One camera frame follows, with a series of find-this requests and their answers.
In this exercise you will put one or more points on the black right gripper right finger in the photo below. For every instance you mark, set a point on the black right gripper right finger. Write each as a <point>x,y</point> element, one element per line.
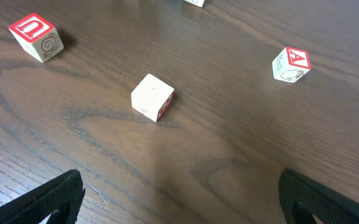
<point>303,199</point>

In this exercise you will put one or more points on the white block with red side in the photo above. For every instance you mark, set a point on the white block with red side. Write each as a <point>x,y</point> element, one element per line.
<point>152,97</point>

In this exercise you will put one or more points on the red letter U block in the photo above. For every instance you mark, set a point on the red letter U block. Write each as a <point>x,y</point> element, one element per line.
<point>37,36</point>

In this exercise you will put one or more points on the white block with round drawing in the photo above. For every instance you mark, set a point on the white block with round drawing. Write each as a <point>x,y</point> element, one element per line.
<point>198,3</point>

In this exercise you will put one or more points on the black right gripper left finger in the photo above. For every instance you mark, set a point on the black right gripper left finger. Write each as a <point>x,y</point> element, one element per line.
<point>59,200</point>

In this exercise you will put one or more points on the red letter A block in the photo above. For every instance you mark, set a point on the red letter A block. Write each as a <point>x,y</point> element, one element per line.
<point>291,64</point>

